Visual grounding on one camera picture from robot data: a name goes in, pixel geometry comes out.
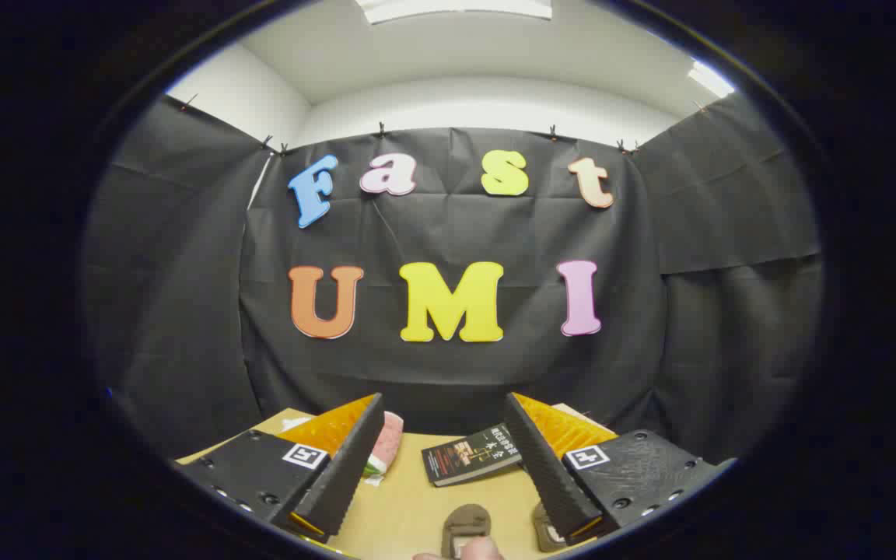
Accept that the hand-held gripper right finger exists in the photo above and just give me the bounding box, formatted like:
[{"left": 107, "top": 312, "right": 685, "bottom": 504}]
[{"left": 502, "top": 392, "right": 737, "bottom": 545}]

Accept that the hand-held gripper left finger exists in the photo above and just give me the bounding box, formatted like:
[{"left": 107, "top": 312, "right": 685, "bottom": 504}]
[{"left": 174, "top": 393, "right": 387, "bottom": 544}]

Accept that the brown fuzzy shoe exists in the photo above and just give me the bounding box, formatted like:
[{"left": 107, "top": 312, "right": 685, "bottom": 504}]
[
  {"left": 532, "top": 502, "right": 569, "bottom": 553},
  {"left": 442, "top": 504, "right": 493, "bottom": 559}
]

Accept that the watermelon slice plush toy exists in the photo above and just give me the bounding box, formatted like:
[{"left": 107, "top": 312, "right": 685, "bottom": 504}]
[{"left": 366, "top": 411, "right": 404, "bottom": 487}]

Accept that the beige cover book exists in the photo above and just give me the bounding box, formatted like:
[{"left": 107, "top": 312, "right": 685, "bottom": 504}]
[{"left": 553, "top": 402, "right": 617, "bottom": 433}]

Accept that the black cover book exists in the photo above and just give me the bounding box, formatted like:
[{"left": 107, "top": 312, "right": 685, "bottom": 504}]
[{"left": 422, "top": 422, "right": 525, "bottom": 488}]

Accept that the small ceiling light panel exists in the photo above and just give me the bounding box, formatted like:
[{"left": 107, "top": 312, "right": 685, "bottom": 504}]
[{"left": 688, "top": 61, "right": 735, "bottom": 98}]

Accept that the long ceiling light panel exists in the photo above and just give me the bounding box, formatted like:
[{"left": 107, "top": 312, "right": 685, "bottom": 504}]
[{"left": 355, "top": 0, "right": 554, "bottom": 24}]

